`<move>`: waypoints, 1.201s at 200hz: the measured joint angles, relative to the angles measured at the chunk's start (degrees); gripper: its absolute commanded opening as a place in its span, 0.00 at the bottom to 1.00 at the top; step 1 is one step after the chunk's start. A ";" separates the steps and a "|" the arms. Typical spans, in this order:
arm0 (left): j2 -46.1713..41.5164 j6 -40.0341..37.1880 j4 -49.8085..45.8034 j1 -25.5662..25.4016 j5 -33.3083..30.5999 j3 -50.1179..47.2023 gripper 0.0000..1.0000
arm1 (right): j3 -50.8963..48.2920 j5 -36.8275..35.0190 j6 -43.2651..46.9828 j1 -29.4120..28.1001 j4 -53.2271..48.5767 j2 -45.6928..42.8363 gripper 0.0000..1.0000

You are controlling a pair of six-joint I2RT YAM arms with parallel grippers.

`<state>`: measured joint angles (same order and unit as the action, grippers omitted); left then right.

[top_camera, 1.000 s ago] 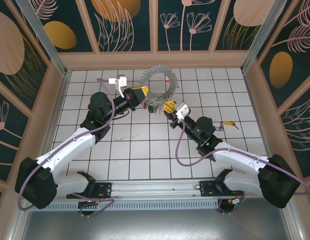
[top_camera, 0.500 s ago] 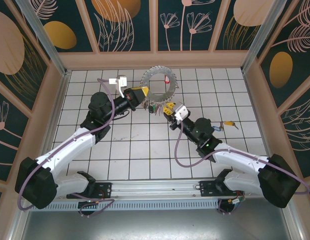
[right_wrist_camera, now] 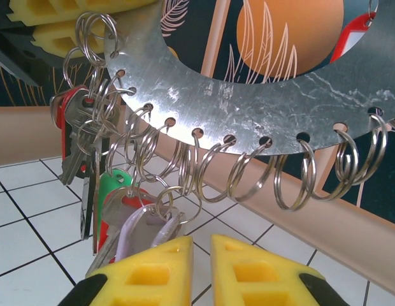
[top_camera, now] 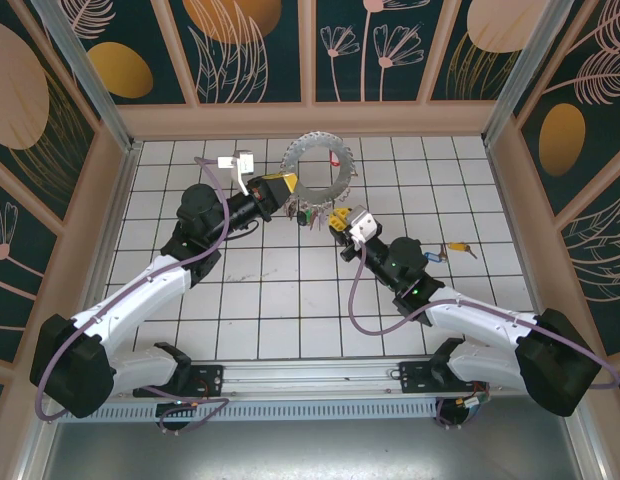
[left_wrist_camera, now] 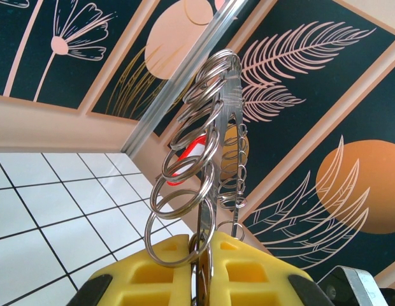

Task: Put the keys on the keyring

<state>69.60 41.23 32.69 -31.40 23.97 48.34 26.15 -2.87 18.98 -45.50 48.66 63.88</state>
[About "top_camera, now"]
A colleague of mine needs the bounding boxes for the grey metal plate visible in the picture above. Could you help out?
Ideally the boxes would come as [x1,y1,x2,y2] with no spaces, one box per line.
[19,417,599,480]

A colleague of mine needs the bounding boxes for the wall panel single pink flower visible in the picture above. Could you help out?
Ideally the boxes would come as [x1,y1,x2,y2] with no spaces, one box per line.
[0,169,61,366]

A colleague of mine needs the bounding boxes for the wall panel with pink flowers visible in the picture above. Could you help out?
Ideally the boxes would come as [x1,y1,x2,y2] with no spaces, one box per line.
[314,0,434,105]

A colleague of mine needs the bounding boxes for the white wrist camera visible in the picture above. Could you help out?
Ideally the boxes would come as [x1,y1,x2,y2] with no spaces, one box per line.
[216,148,257,195]
[346,203,382,250]

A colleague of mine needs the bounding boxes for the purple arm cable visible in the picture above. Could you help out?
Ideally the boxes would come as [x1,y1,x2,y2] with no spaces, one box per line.
[350,239,620,391]
[34,155,231,435]

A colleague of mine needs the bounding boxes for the wall panel pink disc gold lines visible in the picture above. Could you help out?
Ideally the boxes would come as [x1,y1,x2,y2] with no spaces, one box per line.
[428,0,541,104]

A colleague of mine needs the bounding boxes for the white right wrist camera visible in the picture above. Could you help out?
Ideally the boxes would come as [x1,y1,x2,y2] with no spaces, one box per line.
[346,203,382,250]

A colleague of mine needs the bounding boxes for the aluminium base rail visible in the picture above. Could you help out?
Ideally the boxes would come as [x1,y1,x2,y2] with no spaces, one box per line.
[109,360,496,399]

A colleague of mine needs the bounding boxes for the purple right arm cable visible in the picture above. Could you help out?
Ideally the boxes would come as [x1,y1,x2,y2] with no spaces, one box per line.
[350,239,620,391]

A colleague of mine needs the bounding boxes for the wall panel orange oval leaves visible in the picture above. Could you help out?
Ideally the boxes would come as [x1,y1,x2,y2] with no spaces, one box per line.
[59,0,189,106]

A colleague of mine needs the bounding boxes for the grey slotted cable duct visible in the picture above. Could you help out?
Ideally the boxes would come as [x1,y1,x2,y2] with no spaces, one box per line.
[37,398,444,425]

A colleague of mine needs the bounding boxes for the aluminium corner post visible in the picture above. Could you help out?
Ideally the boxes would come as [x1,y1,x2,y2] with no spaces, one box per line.
[481,0,575,147]
[31,0,142,155]

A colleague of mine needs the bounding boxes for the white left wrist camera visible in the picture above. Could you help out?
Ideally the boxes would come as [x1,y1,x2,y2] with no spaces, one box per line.
[216,148,257,195]

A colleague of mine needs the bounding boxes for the wall panel orange oval feathers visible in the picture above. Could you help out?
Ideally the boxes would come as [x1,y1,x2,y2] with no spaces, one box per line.
[512,0,620,219]

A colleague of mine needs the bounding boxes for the round metal keyring disc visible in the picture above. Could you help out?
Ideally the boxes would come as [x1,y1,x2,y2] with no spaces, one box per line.
[281,130,359,209]

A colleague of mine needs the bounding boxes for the wall panel orange disc leaves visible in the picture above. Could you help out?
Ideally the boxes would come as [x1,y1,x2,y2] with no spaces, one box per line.
[167,0,304,105]

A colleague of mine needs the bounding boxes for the wall panel pink feather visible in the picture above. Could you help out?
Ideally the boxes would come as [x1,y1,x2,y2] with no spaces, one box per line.
[554,184,620,364]

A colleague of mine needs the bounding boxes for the wall panel large pink disc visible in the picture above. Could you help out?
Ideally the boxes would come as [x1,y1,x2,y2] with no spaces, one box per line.
[0,0,101,236]

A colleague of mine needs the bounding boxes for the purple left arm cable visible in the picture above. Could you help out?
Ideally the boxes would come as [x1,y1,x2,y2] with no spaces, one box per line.
[34,155,231,435]

